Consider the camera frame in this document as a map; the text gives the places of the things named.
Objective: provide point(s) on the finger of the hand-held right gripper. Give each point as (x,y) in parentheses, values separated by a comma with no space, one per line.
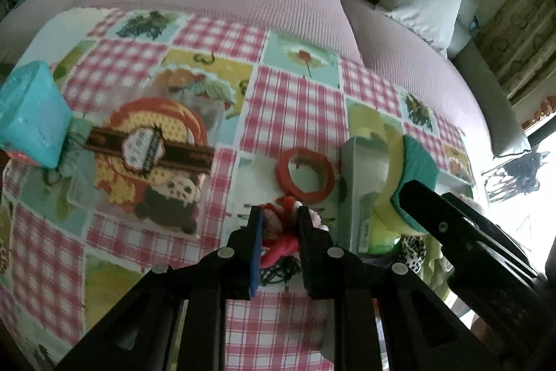
(428,206)

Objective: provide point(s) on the floral curtain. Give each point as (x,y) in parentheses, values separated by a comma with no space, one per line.
(512,40)

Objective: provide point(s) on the pink checked tablecloth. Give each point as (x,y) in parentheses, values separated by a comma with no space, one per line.
(295,110)

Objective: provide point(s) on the green tissue packet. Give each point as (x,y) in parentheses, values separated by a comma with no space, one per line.
(373,223)

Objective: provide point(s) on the black lace scrunchie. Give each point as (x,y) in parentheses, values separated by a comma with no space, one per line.
(278,273)

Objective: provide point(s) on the leopard print scrunchie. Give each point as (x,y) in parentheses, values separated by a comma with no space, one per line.
(412,256)

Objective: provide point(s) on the teal plastic pouch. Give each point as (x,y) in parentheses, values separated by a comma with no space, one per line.
(30,114)

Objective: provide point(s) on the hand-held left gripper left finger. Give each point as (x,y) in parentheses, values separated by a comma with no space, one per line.
(256,249)

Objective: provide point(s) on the teal shallow cardboard box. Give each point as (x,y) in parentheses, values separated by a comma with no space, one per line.
(367,166)

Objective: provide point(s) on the grey sofa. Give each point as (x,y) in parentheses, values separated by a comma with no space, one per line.
(491,106)

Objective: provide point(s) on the light green cloth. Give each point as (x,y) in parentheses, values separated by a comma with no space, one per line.
(434,269)

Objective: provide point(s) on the green yellow sponge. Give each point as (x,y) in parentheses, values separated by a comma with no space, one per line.
(417,162)

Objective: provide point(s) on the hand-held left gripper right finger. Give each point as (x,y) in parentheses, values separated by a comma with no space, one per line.
(310,249)

